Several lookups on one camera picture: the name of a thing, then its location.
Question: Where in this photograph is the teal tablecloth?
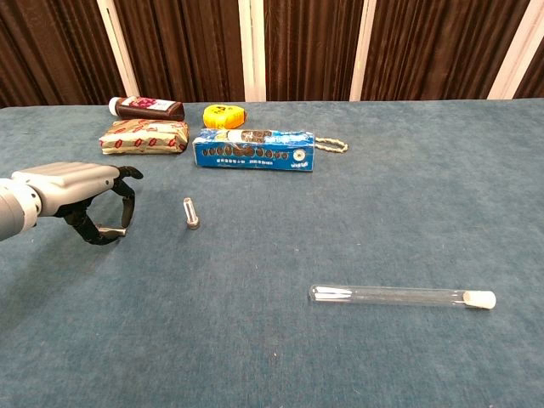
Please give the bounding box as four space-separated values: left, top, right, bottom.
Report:
0 98 544 408

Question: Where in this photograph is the beige braided cord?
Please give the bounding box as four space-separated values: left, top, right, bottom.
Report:
313 137 349 154

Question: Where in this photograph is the yellow tape measure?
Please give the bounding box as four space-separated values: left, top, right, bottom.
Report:
202 104 248 130

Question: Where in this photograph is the blue cookie box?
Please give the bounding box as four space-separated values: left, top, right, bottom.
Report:
192 127 316 173

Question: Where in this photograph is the gold red patterned packet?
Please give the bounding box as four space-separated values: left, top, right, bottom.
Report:
99 119 190 156

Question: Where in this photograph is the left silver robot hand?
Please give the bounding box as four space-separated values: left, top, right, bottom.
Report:
11 161 145 247

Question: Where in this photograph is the glass test tube white stopper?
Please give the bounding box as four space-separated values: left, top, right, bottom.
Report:
308 284 497 310

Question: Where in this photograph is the brown curtain panel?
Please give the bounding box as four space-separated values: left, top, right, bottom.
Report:
0 0 127 109
513 49 544 99
263 0 366 102
112 0 247 104
360 0 531 102

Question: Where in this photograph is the dark bottle with white cap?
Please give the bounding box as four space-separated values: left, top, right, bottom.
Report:
108 96 186 122

